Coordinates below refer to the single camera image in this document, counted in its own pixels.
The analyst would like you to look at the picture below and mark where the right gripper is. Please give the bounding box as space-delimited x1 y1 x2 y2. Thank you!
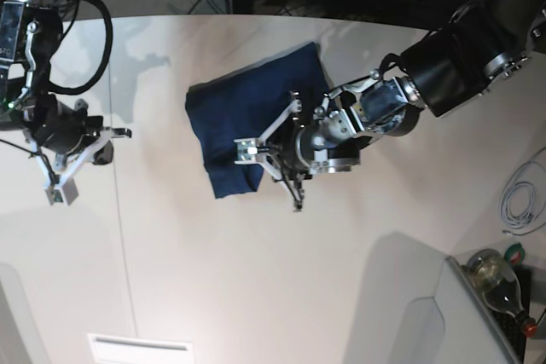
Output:
23 97 132 206

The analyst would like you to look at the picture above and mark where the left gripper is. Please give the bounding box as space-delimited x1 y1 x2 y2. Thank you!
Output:
234 91 361 211

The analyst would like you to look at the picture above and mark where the coiled light blue cable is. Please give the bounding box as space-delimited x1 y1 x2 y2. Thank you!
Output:
499 156 546 236

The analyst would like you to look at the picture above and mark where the clear plastic bottle red cap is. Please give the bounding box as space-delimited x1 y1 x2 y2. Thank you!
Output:
465 249 537 338

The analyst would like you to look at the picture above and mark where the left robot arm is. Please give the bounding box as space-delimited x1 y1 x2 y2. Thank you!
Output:
235 0 545 211

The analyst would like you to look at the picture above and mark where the green tape roll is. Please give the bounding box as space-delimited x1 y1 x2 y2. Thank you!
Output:
503 242 526 266

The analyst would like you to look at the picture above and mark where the dark blue t-shirt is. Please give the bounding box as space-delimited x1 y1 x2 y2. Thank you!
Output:
185 43 328 199

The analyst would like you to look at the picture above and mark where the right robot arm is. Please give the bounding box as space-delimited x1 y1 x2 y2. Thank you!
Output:
1 0 132 205

